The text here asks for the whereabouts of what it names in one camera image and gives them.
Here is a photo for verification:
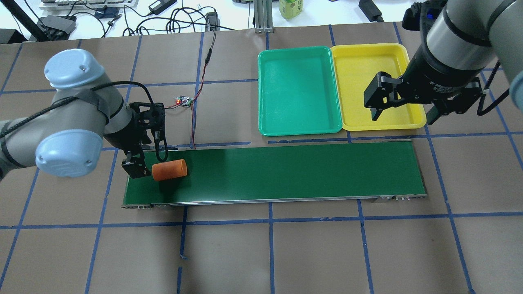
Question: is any yellow plastic tray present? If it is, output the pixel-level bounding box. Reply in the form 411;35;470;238
331;43;427;131

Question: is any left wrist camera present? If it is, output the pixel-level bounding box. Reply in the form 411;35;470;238
129;102;168;162

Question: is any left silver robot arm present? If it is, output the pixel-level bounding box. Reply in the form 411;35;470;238
0;49;151;178

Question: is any green conveyor belt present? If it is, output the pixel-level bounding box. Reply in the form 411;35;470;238
122;141;427;209

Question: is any green tea bottle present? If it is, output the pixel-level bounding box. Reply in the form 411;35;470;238
279;0;303;19

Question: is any green plastic tray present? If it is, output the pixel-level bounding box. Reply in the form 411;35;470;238
258;45;342;136

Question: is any small green controller board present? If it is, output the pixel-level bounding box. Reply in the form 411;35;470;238
175;96;194;108

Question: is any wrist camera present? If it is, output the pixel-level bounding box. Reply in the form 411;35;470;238
129;102;168;162
402;0;448;31

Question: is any black power adapter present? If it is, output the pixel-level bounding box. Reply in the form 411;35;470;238
358;0;384;22

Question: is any plain orange cylinder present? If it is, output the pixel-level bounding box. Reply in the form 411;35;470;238
151;159;188;182

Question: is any aluminium frame post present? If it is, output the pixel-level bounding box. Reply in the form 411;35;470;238
253;0;274;34

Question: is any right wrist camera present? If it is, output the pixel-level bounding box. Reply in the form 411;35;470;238
402;0;448;31

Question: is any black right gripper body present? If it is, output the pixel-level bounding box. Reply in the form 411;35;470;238
395;53;482;123

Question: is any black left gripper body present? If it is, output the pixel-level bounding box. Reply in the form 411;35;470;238
103;110;149;156

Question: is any red black wire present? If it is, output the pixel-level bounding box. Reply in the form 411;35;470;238
163;31;218;150

